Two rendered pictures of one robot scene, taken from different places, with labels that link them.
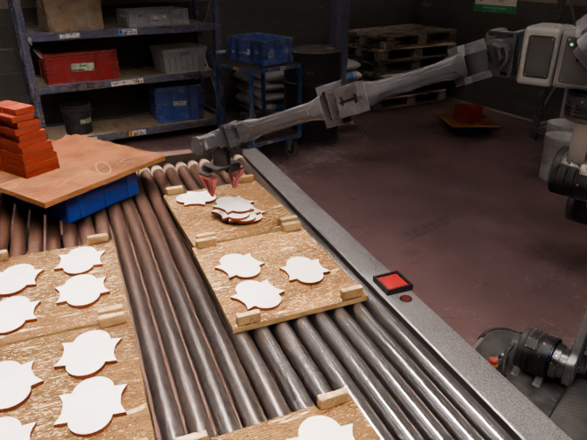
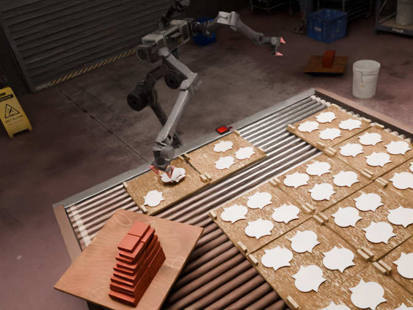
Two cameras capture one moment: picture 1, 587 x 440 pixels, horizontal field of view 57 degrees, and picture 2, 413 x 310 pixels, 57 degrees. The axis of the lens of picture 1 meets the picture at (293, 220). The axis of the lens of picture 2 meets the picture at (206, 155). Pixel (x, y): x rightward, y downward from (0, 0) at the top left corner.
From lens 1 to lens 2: 2.55 m
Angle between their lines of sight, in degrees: 77
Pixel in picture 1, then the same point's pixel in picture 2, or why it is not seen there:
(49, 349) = (298, 192)
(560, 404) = not seen: hidden behind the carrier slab
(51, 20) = not seen: outside the picture
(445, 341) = (251, 119)
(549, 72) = not seen: hidden behind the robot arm
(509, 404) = (274, 108)
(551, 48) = (163, 42)
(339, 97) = (193, 83)
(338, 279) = (226, 139)
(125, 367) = (298, 170)
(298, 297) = (241, 145)
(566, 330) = (125, 167)
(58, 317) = (279, 199)
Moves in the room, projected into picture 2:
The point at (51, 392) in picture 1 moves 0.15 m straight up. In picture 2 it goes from (318, 181) to (318, 159)
